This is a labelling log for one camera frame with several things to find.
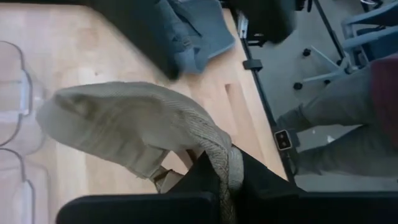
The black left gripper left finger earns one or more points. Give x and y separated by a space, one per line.
202 177

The black aluminium frame rail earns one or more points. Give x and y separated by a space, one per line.
265 99

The beige baseball cap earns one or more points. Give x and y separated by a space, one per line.
124 124

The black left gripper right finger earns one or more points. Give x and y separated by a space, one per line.
261 180

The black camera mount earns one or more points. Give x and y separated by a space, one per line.
264 18

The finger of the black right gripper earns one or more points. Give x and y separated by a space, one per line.
140 31

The person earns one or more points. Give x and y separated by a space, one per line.
342 105

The white bordered label plate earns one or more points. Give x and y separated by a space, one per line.
283 140

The grey office chair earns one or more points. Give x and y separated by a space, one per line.
367 37

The black rail clip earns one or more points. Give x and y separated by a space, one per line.
252 64

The grey denim baseball cap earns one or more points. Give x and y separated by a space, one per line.
208 31

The clear plastic bin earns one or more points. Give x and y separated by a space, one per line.
18 193
15 93

